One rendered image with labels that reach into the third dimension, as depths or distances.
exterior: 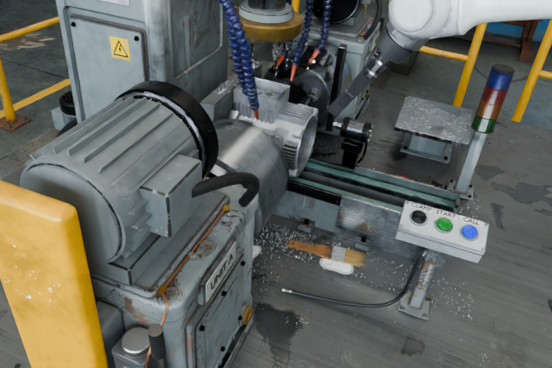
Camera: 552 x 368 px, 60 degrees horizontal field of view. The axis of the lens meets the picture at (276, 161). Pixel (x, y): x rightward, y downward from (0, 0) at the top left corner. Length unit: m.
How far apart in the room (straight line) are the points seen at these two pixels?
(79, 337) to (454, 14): 0.71
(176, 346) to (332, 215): 0.68
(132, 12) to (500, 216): 1.17
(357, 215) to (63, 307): 0.82
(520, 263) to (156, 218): 1.06
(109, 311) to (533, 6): 0.78
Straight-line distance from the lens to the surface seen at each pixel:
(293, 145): 1.21
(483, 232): 1.05
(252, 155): 0.99
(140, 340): 0.73
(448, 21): 0.84
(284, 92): 1.27
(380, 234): 1.30
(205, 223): 0.79
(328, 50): 1.54
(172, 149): 0.69
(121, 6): 1.18
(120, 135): 0.66
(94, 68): 1.30
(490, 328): 1.26
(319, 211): 1.32
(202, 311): 0.76
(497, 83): 1.45
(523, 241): 1.54
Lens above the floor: 1.69
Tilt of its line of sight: 34 degrees down
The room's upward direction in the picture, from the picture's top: 5 degrees clockwise
